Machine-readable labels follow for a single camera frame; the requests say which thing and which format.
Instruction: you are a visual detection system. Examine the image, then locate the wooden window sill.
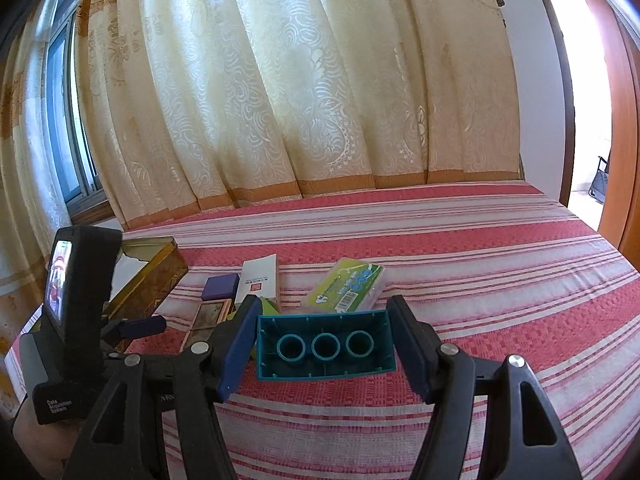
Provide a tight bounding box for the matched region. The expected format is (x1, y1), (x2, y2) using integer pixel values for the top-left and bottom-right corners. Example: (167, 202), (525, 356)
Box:
(69, 199), (121, 226)

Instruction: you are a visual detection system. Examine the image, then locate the window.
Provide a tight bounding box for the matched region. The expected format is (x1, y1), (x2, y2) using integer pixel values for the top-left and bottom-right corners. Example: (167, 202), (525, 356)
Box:
(42, 10), (109, 206)

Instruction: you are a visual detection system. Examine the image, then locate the gold metal tin box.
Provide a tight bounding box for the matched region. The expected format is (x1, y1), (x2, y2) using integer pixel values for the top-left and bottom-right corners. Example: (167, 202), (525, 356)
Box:
(106, 237), (189, 354)

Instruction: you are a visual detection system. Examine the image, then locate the cream and tan side curtain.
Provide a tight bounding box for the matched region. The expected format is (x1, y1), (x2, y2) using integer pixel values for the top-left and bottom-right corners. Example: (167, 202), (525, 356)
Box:
(0, 35), (74, 341)

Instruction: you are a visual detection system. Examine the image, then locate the white box with red label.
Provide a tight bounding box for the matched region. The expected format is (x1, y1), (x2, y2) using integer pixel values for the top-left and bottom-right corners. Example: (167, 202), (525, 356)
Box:
(235, 254), (279, 309)

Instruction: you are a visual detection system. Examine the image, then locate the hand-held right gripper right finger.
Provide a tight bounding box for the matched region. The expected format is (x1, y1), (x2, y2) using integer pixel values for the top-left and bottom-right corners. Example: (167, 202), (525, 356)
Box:
(387, 295), (583, 480)

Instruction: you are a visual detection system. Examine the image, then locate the clear case with green card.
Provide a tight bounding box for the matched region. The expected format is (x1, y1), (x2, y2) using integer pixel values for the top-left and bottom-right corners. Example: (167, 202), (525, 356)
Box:
(302, 258), (387, 314)

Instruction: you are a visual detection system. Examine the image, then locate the teal toy brick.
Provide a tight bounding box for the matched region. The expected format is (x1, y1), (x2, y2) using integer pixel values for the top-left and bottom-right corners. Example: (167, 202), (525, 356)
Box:
(255, 309), (397, 381)

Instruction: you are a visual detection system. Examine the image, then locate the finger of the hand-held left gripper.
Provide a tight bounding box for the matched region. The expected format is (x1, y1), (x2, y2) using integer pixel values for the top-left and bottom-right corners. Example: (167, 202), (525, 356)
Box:
(101, 314), (167, 355)

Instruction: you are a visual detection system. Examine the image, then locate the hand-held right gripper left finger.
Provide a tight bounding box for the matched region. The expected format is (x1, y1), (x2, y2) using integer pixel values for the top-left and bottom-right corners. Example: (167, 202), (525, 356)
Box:
(62, 296), (264, 480)

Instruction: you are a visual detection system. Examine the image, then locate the black cart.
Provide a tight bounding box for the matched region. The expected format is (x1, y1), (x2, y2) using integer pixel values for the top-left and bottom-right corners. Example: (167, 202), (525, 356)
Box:
(589, 155), (610, 204)

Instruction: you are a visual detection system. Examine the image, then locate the red striped sheet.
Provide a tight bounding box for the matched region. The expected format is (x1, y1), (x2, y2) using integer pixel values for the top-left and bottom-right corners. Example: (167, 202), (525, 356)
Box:
(5, 180), (640, 480)

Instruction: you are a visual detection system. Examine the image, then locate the orange wooden door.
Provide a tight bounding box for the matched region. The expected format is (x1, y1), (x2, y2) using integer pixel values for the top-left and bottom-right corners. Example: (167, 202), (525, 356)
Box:
(597, 10), (640, 262)

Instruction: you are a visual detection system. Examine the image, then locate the cream patterned curtain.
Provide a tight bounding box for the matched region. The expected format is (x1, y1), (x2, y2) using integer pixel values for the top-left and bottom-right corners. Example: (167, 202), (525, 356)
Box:
(75, 0), (527, 231)

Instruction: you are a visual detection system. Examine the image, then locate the purple box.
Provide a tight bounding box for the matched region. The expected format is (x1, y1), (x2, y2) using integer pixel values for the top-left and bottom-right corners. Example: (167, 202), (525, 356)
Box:
(202, 274), (240, 301)

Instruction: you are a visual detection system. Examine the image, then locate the person's left hand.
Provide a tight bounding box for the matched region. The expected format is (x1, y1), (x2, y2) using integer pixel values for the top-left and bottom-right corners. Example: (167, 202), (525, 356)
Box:
(11, 400), (86, 480)

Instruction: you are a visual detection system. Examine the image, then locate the brown framed picture box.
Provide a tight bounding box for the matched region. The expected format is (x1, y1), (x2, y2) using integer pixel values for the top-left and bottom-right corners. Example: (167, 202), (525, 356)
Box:
(182, 298), (236, 352)

